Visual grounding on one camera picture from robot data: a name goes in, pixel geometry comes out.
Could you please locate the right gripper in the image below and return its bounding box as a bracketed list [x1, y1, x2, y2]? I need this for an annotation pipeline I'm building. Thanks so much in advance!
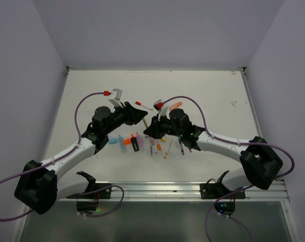
[144, 112, 183, 139]

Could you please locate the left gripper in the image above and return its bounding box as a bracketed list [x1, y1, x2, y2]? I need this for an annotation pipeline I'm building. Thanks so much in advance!
[104, 101, 147, 135]

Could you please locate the yellow pink pen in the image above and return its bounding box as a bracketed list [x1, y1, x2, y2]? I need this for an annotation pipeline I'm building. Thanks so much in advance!
[142, 118, 148, 128]

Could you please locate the red cap pen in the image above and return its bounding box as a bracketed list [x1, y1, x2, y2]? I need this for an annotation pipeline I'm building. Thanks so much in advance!
[135, 101, 153, 110]

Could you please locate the clear purple gel pen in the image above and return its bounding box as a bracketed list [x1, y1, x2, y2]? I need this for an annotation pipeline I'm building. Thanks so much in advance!
[149, 137, 153, 156]

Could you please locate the white orange marker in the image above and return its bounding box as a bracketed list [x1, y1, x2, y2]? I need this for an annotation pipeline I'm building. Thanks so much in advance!
[160, 143, 167, 159]

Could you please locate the purple highlighter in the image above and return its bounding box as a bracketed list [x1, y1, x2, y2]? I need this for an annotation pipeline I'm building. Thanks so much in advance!
[136, 132, 144, 151]

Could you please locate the black orange highlighter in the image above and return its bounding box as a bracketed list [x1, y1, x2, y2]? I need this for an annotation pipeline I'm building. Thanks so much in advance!
[130, 134, 139, 152]

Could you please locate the orange highlighter cap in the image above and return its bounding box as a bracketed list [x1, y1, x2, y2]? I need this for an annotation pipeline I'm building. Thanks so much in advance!
[124, 139, 131, 145]

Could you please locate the light blue highlighter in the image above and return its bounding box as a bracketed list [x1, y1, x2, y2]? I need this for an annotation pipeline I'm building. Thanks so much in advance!
[118, 134, 127, 153]

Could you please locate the blue gel pen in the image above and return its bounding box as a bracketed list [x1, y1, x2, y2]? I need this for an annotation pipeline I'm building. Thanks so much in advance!
[178, 138, 185, 155]

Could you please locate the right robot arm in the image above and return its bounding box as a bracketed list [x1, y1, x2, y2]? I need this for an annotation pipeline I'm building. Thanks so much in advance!
[144, 109, 283, 198]

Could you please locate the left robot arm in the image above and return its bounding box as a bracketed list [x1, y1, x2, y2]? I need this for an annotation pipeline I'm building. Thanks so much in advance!
[14, 102, 148, 214]

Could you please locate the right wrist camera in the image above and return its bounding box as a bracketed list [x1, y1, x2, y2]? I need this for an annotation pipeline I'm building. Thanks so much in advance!
[153, 99, 169, 120]

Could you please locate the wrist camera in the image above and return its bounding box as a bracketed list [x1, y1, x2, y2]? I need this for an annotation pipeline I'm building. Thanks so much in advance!
[153, 99, 169, 120]
[108, 89, 123, 108]

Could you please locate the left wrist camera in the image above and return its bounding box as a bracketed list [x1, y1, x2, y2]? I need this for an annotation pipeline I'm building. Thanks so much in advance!
[108, 89, 123, 108]

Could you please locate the aluminium front rail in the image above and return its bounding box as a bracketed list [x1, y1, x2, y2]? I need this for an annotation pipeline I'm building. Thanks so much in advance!
[57, 179, 289, 202]

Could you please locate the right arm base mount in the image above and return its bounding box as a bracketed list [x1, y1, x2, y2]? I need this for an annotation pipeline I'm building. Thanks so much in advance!
[199, 171, 246, 216]

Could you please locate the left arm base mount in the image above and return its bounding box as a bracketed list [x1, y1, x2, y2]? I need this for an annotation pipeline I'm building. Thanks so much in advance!
[67, 171, 112, 215]

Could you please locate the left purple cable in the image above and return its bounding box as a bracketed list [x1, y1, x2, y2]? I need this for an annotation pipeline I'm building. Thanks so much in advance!
[0, 90, 125, 222]

